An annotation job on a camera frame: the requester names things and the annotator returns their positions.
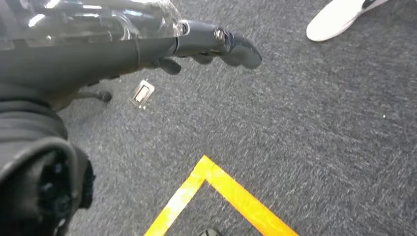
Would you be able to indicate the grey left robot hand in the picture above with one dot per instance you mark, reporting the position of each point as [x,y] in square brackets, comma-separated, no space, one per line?
[81,58]

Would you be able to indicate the black rod with round tip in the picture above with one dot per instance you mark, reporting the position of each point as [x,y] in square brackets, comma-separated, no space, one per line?
[102,96]

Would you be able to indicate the silver floor socket plate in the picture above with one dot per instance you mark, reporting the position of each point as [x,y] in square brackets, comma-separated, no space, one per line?
[142,93]

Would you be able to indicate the yellow floor tape marking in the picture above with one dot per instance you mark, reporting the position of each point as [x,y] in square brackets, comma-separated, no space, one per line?
[228,189]

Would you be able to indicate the black round object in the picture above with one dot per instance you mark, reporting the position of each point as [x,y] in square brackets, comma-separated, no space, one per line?
[210,233]

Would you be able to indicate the white shoe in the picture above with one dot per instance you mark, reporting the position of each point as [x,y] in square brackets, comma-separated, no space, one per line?
[335,19]

